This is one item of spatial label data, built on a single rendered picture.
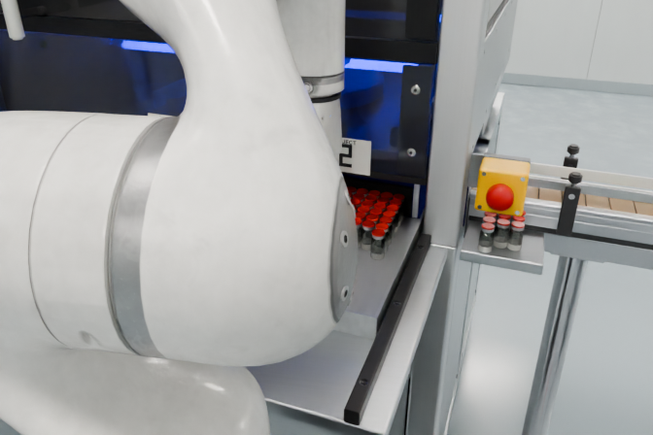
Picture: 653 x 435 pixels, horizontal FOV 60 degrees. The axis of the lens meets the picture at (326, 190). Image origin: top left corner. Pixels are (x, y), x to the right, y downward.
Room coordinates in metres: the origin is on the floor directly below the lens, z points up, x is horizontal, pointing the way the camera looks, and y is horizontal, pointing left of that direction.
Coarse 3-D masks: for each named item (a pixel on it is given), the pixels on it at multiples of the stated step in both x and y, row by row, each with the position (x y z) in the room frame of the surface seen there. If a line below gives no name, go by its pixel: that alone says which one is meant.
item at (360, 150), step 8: (352, 144) 0.86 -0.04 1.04; (360, 144) 0.85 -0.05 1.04; (368, 144) 0.85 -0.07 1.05; (344, 152) 0.86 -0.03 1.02; (352, 152) 0.86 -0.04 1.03; (360, 152) 0.85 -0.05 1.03; (368, 152) 0.85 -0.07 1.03; (344, 160) 0.86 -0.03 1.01; (352, 160) 0.86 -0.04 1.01; (360, 160) 0.85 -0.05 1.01; (368, 160) 0.85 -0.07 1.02; (344, 168) 0.86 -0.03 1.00; (352, 168) 0.86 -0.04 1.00; (360, 168) 0.85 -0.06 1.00; (368, 168) 0.85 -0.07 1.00
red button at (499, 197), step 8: (496, 184) 0.76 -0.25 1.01; (504, 184) 0.76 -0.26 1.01; (488, 192) 0.75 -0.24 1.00; (496, 192) 0.75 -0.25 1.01; (504, 192) 0.74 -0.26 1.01; (512, 192) 0.75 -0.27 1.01; (488, 200) 0.75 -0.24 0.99; (496, 200) 0.74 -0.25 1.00; (504, 200) 0.74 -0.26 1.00; (512, 200) 0.74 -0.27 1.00; (496, 208) 0.74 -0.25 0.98; (504, 208) 0.74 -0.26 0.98
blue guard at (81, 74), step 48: (0, 48) 1.11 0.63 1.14; (48, 48) 1.07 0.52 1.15; (96, 48) 1.03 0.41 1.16; (144, 48) 0.99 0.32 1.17; (0, 96) 1.12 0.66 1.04; (48, 96) 1.08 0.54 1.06; (96, 96) 1.03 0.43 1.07; (144, 96) 1.00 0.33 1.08; (384, 96) 0.84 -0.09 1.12; (384, 144) 0.84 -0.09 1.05
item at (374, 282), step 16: (400, 224) 0.88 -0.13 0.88; (416, 224) 0.88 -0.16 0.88; (400, 240) 0.82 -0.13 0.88; (416, 240) 0.80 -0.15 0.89; (368, 256) 0.77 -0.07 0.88; (384, 256) 0.77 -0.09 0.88; (400, 256) 0.77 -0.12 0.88; (368, 272) 0.73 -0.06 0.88; (384, 272) 0.73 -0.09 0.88; (400, 272) 0.70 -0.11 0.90; (368, 288) 0.68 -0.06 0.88; (384, 288) 0.68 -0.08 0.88; (352, 304) 0.65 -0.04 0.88; (368, 304) 0.65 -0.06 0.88; (384, 304) 0.61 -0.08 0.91; (352, 320) 0.58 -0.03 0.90; (368, 320) 0.58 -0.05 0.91; (368, 336) 0.58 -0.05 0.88
